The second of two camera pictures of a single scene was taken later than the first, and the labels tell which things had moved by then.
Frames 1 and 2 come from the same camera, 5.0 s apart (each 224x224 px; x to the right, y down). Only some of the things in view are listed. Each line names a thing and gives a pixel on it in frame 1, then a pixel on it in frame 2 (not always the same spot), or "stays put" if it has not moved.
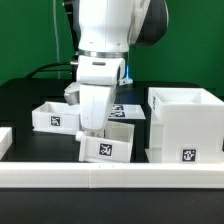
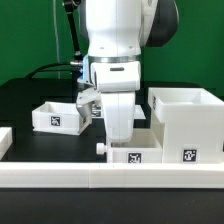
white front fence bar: x=111 y=175 stays put
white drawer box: x=113 y=144 -> x=147 y=146
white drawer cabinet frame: x=186 y=126 stays put
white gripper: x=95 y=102 -> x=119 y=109
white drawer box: x=56 y=117 stays put
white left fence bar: x=6 y=139 stays put
